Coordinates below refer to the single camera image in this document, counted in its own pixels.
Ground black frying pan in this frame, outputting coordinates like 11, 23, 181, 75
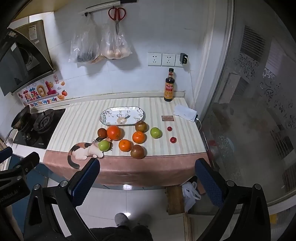
5, 105, 33, 144

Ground wooden stool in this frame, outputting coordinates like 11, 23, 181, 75
166, 185, 185, 215

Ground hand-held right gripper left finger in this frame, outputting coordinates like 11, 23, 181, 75
23, 158, 101, 241

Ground frosted glass sliding door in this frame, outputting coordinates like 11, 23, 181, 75
203, 0, 296, 209

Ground oval patterned ceramic plate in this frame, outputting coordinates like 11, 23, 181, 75
99, 106, 146, 127

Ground dark sauce bottle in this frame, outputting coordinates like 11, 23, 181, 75
164, 68, 175, 102

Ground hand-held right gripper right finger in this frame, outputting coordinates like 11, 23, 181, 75
195, 158, 272, 241

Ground large orange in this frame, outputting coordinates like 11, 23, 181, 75
106, 125, 122, 141

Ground person's dark trouser legs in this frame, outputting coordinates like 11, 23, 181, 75
89, 225, 153, 241

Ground colourful wall sticker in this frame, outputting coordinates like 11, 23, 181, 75
17, 74, 68, 107

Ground green apple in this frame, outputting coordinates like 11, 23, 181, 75
98, 140, 110, 152
150, 127, 162, 139

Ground plastic bag with onions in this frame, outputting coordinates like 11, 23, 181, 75
99, 22, 133, 60

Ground grey slipper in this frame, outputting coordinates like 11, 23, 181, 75
115, 213, 130, 226

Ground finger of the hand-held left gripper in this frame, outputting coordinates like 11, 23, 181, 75
7, 152, 40, 183
0, 147, 13, 164

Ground white plastic bag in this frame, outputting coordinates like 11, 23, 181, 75
181, 182, 201, 212

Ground plastic bag with dark contents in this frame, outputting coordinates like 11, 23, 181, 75
68, 16, 103, 63

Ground red-handled scissors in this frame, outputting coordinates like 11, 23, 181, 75
108, 7, 126, 34

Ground wall hook rail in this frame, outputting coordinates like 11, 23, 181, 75
78, 4, 122, 16

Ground range hood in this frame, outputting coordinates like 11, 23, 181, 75
0, 20, 55, 96

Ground small orange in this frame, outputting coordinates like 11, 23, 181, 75
132, 131, 147, 144
119, 139, 132, 152

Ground black gas stove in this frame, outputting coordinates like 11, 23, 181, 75
13, 108, 66, 149

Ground white cloth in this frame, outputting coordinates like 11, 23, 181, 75
173, 105, 198, 122

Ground striped cat-print tablecloth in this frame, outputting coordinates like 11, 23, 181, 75
43, 96, 210, 187

